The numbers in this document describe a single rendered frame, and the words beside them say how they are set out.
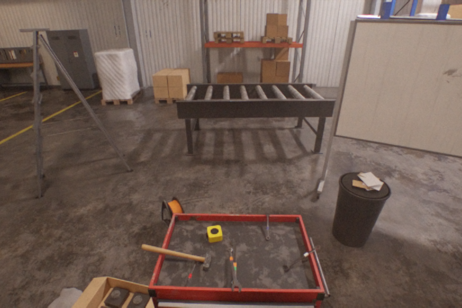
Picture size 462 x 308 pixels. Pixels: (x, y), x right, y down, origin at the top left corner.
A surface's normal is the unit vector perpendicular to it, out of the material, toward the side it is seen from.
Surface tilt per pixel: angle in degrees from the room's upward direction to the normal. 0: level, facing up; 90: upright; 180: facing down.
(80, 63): 90
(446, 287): 0
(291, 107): 90
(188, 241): 0
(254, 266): 0
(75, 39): 90
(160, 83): 90
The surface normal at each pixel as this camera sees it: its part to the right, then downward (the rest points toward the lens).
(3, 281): 0.00, -0.88
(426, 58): -0.44, 0.42
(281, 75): -0.04, 0.47
